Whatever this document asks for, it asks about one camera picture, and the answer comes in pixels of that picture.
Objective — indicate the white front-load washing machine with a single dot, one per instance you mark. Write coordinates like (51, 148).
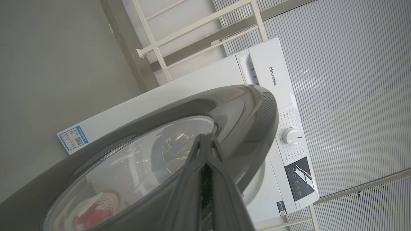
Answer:
(250, 128)

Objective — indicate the white round control knob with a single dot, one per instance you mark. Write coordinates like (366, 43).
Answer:
(290, 136)

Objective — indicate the white Hisense detergent drawer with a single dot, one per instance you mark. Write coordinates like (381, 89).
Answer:
(273, 64)

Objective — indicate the small sticker with barcode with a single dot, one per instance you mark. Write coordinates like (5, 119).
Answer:
(281, 208)

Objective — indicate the black display panel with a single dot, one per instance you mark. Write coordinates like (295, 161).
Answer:
(300, 181)

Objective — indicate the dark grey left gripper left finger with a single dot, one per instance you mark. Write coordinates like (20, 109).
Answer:
(186, 205)

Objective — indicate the blue energy label sticker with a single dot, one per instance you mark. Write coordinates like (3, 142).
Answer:
(74, 138)

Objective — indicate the white metal rack frame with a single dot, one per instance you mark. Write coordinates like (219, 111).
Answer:
(156, 48)

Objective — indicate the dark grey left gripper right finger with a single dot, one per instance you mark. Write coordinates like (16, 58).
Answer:
(228, 205)

